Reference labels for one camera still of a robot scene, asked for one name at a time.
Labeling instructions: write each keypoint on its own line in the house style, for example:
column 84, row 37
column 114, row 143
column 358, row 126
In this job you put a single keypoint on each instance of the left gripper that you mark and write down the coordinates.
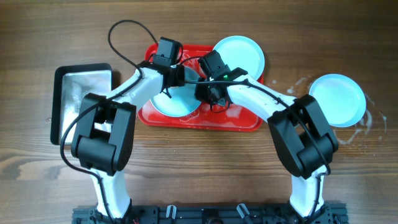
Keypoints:
column 175, row 76

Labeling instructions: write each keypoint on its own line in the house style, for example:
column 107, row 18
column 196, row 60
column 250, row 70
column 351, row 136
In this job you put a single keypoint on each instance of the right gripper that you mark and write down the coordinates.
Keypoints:
column 204, row 93

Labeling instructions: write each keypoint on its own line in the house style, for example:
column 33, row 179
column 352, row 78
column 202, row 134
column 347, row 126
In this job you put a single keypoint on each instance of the light blue plate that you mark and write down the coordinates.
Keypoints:
column 181, row 103
column 242, row 52
column 340, row 98

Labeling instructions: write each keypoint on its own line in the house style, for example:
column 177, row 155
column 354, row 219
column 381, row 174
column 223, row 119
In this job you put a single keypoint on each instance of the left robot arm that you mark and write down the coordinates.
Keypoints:
column 104, row 129

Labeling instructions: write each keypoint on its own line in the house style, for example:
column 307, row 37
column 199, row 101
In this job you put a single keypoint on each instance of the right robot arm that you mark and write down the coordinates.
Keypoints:
column 301, row 134

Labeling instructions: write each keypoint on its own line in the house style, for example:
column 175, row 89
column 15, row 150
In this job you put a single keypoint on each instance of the red plastic tray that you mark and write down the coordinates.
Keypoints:
column 236, row 118

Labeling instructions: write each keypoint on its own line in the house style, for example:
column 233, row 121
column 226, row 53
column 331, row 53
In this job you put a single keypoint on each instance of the black foil-lined tray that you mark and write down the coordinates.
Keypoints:
column 71, row 84

